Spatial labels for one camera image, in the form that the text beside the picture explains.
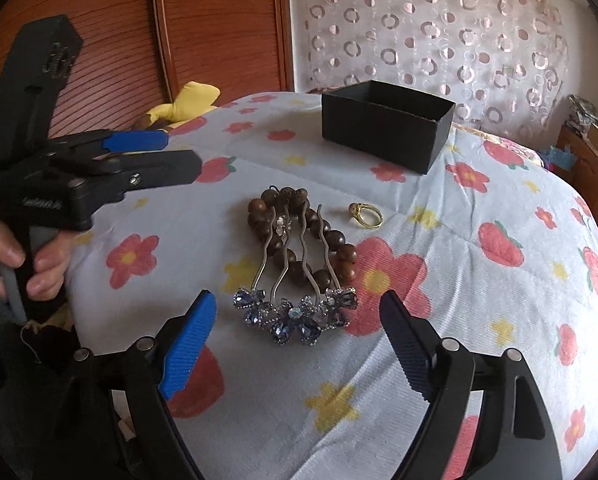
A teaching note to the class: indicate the floral rose print blanket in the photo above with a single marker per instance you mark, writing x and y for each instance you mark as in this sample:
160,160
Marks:
499,140

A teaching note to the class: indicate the strawberry and flower print bedsheet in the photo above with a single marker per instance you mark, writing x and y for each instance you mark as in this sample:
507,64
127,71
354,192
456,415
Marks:
429,270

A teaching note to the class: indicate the long wooden cabinet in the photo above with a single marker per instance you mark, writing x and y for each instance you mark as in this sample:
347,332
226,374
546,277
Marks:
594,175

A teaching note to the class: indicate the wooden slatted wardrobe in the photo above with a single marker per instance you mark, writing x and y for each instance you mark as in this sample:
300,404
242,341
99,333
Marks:
179,25

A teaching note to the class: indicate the circle pattern sheer wall curtain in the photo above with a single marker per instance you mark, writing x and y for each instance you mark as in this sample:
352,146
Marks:
429,25

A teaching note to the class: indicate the crumpled blue bag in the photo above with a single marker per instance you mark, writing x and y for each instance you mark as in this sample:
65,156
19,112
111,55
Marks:
561,157

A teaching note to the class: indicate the yellow plush toy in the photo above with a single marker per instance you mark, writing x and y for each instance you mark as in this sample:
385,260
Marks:
189,102

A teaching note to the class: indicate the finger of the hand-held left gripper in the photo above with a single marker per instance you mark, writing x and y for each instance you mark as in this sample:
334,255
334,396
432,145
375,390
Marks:
139,141
179,167

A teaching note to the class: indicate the person's left hand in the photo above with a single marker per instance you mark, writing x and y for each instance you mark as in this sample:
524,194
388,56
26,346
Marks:
49,265

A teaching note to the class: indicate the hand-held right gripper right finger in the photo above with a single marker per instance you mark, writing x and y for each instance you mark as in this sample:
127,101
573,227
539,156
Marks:
404,340

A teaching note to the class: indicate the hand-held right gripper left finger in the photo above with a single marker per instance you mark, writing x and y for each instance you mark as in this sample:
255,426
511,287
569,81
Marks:
189,350

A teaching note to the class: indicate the blue crystal flower hair comb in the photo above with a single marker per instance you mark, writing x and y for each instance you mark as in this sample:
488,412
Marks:
294,317

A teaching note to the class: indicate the black cardboard box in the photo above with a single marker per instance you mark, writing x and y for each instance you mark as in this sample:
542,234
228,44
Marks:
379,130

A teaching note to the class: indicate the pile of papers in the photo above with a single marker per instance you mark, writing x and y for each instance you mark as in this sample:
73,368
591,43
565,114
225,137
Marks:
584,112

